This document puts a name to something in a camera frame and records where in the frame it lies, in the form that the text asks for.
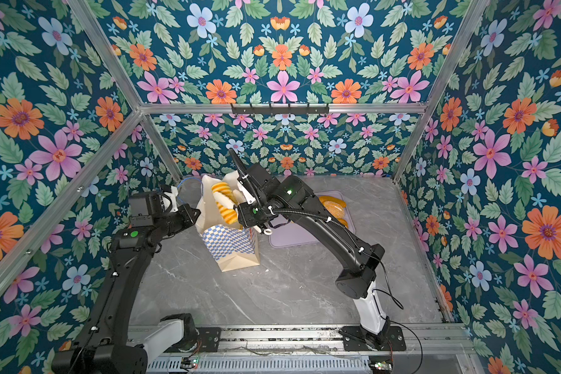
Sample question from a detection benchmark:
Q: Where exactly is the striped yellow bun fake bread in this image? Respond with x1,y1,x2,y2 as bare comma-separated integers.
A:
337,218,349,228

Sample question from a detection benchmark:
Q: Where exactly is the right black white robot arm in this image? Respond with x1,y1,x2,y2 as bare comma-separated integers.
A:
221,150,390,350

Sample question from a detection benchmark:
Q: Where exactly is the white perforated cable duct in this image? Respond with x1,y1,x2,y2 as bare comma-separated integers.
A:
147,355,372,373

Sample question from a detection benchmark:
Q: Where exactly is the ridged roll fake bread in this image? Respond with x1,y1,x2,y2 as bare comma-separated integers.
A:
211,182,238,225

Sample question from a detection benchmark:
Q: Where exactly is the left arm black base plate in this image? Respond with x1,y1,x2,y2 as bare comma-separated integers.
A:
185,327,222,354

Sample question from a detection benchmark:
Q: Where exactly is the lilac plastic tray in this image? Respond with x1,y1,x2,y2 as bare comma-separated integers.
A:
269,190,357,249

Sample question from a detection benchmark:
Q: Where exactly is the flat orange fake bread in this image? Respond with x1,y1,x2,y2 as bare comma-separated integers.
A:
319,196,347,208

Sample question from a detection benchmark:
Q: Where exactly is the black hook rail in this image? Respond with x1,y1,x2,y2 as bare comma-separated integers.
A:
231,104,330,115

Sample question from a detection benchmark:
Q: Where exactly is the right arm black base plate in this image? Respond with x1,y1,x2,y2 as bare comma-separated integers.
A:
339,324,406,353

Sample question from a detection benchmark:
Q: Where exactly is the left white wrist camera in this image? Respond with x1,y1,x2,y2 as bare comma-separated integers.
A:
160,185,178,213

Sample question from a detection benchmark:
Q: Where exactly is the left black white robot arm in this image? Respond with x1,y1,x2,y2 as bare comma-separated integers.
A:
51,186,200,373

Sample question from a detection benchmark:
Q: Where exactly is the blue checkered paper bag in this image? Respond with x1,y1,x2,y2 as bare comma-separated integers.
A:
196,171,260,272

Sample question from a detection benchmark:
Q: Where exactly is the aluminium cage frame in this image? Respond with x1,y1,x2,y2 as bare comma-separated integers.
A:
0,1,488,298

